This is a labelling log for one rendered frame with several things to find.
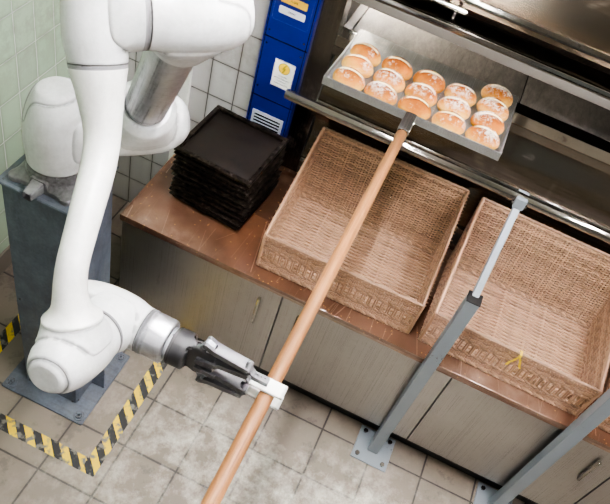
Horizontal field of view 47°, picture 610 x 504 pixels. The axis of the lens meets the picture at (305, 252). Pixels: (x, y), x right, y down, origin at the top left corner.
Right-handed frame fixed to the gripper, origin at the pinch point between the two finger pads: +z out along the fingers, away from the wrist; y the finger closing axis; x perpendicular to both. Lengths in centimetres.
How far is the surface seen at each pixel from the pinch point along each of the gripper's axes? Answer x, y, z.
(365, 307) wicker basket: -78, 58, 12
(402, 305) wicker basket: -79, 50, 22
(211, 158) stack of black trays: -92, 40, -53
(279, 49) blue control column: -124, 13, -49
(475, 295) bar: -70, 24, 37
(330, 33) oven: -127, 2, -35
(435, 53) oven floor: -141, 2, -2
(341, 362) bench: -73, 84, 13
